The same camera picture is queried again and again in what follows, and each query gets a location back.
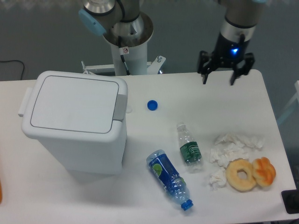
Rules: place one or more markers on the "small crumpled white tissue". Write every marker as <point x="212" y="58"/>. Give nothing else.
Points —
<point x="218" y="179"/>

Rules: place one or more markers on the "black device at edge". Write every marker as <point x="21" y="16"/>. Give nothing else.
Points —
<point x="291" y="201"/>

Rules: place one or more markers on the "green label plastic bottle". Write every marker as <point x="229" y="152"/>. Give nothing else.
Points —
<point x="189" y="149"/>

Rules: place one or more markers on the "white plastic trash can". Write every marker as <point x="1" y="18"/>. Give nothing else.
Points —
<point x="79" y="118"/>

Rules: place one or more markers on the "white frame at right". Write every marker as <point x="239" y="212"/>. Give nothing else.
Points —
<point x="290" y="107"/>

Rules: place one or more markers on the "blue bottle cap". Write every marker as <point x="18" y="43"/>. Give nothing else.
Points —
<point x="152" y="105"/>

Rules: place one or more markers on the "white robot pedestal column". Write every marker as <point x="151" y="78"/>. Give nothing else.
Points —
<point x="128" y="54"/>

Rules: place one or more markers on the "blue label plastic bottle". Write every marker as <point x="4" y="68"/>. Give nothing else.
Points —
<point x="170" y="179"/>

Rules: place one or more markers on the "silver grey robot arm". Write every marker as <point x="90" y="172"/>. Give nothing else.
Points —
<point x="127" y="29"/>

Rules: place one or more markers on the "large crumpled white tissue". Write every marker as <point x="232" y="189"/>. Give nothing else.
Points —
<point x="233" y="146"/>

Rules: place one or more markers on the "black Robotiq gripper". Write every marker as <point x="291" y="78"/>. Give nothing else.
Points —
<point x="226" y="54"/>

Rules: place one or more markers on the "orange glazed twisted bun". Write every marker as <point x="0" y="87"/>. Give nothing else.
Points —
<point x="263" y="171"/>

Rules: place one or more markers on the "plain ring donut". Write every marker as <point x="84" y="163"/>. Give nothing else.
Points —
<point x="239" y="175"/>

